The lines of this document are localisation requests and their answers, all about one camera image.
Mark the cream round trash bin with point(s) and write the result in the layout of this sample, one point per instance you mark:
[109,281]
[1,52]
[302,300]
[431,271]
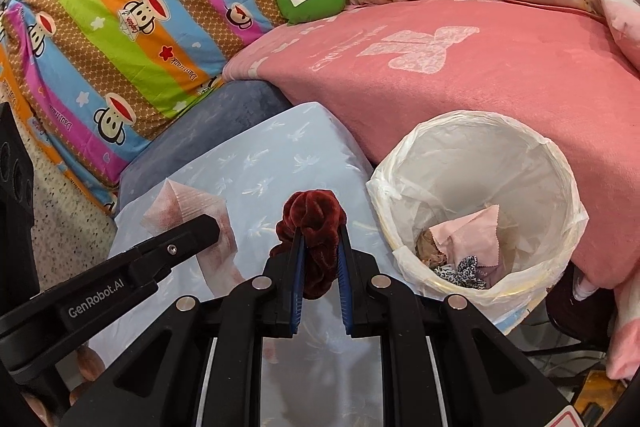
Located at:
[515,295]

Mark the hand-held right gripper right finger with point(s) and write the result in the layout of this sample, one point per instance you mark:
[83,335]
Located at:
[342,277]

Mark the translucent pink paper sheet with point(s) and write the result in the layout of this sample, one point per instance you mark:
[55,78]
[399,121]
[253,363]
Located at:
[190,202]

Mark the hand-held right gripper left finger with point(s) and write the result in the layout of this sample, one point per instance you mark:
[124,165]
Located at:
[297,282]

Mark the pink blanket with bow print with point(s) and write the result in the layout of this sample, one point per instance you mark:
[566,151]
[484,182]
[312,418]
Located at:
[500,82]

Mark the blue-grey sofa cushion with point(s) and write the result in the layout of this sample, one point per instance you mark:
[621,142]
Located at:
[210,127]

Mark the tan cloth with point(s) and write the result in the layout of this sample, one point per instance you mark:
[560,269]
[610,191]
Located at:
[430,249]

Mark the light pink cloth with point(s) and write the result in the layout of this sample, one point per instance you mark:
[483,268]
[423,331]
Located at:
[470,232]

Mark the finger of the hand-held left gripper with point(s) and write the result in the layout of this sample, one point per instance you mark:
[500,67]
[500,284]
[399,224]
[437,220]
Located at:
[185,239]

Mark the dark red velvet scrunchie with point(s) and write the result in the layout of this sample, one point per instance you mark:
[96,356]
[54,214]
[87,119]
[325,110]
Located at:
[312,217]

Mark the leopard-print scrunchie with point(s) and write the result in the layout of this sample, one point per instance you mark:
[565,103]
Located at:
[465,270]

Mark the white lined trash bin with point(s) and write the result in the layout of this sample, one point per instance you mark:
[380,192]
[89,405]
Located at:
[475,167]

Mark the pink cartoon pillow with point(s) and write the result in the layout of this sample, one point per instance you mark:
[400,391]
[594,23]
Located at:
[620,17]

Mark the yellow box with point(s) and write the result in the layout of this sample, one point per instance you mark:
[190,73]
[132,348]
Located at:
[597,392]

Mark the light blue palm-print cloth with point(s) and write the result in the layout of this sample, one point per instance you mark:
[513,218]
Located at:
[280,157]

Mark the striped monkey-print quilt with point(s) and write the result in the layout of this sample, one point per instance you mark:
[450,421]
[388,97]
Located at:
[125,57]

